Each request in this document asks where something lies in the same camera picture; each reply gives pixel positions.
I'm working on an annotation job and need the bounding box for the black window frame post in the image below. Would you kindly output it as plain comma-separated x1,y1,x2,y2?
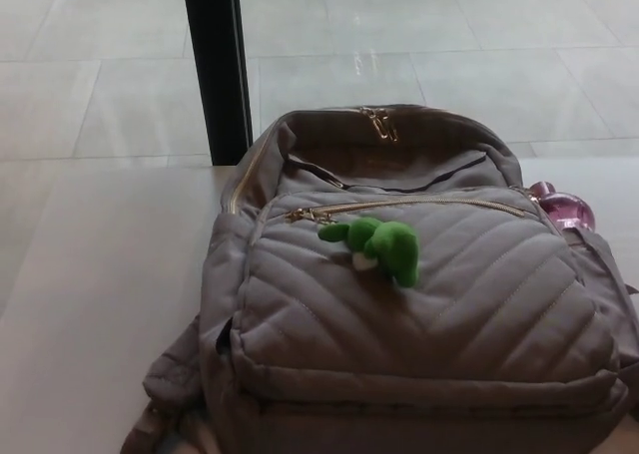
181,0,255,167

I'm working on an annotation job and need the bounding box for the green plush keychain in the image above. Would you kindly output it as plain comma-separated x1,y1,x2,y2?
318,218,419,289

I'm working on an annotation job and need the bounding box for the grey quilted backpack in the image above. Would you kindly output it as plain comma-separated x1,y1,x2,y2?
117,105,639,454

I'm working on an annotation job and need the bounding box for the purple glass bottle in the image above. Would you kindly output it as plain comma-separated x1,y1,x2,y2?
528,180,598,231

